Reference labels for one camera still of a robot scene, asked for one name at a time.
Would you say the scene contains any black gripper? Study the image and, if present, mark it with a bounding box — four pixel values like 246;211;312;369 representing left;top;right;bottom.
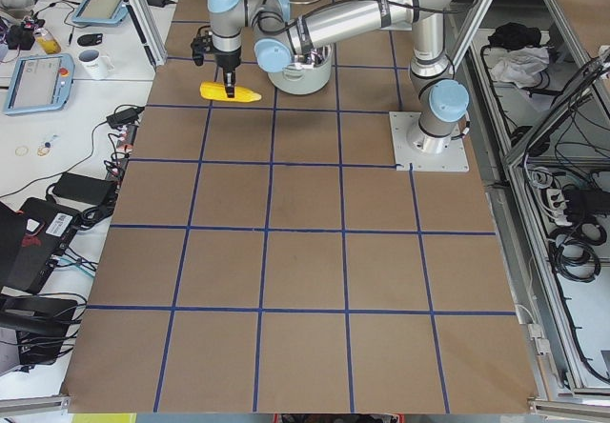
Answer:
215;50;240;98

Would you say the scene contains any yellow corn cob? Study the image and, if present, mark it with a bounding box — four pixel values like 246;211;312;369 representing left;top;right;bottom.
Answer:
198;81;263;105

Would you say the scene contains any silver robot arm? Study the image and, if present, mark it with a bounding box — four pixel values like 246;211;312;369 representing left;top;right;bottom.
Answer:
200;0;469;154

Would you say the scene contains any pale green electric pot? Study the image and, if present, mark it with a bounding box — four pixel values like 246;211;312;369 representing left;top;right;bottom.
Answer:
268;45;334;95

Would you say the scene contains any blue teach pendant far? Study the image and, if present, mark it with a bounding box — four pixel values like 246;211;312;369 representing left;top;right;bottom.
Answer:
71;0;128;26

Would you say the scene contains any blue teach pendant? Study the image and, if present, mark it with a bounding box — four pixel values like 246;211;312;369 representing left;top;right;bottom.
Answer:
71;0;128;26
3;53;74;115

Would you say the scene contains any black power adapter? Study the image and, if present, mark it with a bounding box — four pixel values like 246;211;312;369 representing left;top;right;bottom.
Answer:
106;107;145;129

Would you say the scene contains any white mug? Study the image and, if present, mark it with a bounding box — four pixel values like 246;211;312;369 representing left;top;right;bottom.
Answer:
78;49;114;80

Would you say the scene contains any blue teach pendant near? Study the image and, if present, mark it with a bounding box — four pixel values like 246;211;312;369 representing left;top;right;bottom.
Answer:
3;53;74;115

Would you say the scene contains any black laptop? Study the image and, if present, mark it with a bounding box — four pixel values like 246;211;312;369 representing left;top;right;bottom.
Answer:
1;197;80;294

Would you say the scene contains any aluminium frame post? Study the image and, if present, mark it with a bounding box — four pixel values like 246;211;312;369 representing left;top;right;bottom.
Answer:
123;0;167;69

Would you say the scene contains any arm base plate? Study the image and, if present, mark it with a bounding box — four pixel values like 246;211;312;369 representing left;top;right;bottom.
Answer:
389;111;470;172

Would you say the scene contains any black coiled cable bundle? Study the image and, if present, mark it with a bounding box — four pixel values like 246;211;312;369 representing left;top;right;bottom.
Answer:
547;232;604;281

